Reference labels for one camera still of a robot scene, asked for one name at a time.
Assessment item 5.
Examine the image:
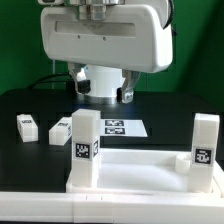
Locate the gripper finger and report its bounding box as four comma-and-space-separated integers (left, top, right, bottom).
68, 62, 91, 94
117, 70, 141, 104

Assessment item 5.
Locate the white cable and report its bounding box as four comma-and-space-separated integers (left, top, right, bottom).
50, 59, 57, 90

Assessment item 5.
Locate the fiducial marker sheet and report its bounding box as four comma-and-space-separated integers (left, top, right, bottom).
100, 119, 147, 137

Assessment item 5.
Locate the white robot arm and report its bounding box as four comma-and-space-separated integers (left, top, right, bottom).
37, 0, 174, 104

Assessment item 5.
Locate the white front fence bar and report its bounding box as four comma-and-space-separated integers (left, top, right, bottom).
0, 192, 224, 224

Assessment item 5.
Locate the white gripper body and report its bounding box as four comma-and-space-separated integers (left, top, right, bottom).
41, 0, 173, 73

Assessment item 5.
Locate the black cable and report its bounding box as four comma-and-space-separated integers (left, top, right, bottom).
26, 73, 73, 90

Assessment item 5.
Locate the white desk top tray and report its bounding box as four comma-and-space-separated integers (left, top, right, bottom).
66, 148, 224, 197

